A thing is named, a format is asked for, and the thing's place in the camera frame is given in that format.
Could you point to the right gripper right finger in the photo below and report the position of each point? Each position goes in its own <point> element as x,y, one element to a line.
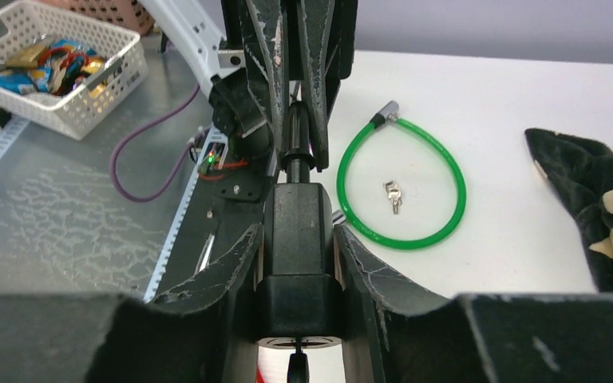
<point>399,331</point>

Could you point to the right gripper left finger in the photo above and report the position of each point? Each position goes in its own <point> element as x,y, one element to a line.
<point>198,331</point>

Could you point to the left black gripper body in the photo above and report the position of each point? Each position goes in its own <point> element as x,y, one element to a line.
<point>340,55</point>

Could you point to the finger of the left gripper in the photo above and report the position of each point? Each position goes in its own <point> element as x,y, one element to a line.
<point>265,42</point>
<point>314,19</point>

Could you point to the black padlock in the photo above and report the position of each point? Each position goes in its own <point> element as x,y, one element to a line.
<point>299,297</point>

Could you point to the black padlock key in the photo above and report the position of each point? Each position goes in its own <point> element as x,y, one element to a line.
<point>298,368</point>

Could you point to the small silver keys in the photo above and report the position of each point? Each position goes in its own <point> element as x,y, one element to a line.
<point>394,195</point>

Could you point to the red cable lock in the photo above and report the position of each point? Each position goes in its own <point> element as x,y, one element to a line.
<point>259,377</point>

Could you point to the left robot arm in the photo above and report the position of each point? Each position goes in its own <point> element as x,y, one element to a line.
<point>219,69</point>

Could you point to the pink plastic basket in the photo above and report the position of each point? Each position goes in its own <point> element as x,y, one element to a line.
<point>130,14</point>

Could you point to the black floral pillow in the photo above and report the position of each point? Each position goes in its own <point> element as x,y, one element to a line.
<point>580,172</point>

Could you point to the white plastic basket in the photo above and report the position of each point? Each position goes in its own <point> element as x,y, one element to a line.
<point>65,71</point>

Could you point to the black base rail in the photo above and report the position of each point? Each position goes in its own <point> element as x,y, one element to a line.
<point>224,195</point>

